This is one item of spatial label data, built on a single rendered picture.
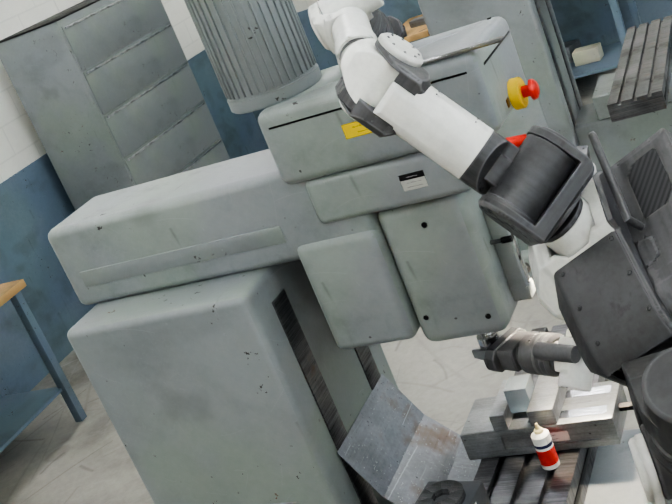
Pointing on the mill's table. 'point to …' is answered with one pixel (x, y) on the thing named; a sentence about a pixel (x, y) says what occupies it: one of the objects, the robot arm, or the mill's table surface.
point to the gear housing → (381, 187)
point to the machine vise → (511, 429)
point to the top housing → (488, 103)
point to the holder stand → (454, 493)
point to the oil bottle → (545, 448)
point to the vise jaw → (546, 401)
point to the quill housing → (449, 266)
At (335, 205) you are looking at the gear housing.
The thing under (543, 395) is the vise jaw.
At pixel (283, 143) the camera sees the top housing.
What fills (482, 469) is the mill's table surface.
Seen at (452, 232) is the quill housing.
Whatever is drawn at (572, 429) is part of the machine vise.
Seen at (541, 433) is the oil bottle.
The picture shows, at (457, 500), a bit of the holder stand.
